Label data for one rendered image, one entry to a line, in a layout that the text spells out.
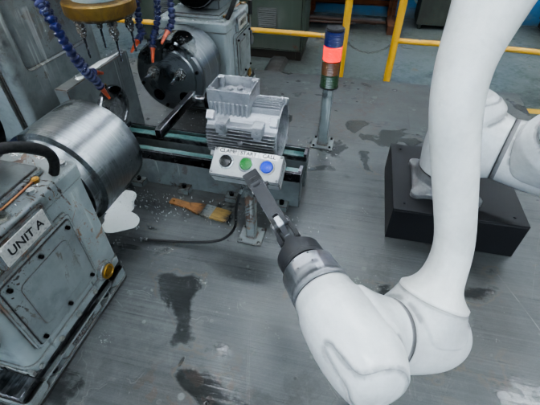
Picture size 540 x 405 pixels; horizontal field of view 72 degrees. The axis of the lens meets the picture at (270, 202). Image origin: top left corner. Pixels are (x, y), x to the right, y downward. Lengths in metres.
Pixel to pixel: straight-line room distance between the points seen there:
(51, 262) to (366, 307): 0.56
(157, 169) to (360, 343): 0.94
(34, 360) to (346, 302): 0.62
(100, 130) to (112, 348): 0.49
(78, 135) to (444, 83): 0.73
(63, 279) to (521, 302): 1.03
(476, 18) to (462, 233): 0.26
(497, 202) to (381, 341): 0.77
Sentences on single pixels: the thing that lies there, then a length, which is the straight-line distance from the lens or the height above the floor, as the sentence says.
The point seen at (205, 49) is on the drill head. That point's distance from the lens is 1.41.
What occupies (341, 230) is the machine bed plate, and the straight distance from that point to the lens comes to 1.10.
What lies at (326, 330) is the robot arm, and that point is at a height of 1.17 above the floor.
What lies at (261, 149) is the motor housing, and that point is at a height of 1.01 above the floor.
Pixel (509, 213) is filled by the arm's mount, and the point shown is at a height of 0.91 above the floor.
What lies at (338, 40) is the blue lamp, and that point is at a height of 1.19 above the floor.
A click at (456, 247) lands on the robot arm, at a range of 0.57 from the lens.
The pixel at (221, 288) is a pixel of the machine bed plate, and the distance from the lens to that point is 0.96.
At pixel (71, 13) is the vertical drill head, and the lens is 1.11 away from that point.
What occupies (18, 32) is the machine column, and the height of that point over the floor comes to 1.27.
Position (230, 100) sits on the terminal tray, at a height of 1.12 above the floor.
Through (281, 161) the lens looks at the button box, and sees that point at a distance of 0.86.
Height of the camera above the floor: 1.58
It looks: 42 degrees down
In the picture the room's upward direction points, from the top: straight up
